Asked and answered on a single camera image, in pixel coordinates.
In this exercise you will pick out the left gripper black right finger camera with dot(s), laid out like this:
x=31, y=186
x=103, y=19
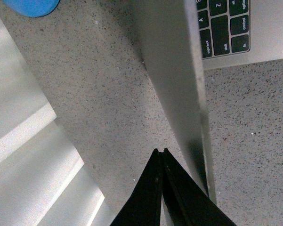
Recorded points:
x=186, y=204

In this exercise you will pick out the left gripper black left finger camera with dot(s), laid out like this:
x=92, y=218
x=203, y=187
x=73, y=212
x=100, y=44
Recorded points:
x=143, y=208

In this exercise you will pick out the silver laptop with black keys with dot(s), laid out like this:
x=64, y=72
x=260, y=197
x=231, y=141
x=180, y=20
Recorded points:
x=180, y=39

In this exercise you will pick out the white pleated curtain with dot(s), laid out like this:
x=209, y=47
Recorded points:
x=43, y=179

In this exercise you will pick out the blue desk lamp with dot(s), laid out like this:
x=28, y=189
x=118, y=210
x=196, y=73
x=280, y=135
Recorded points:
x=32, y=8

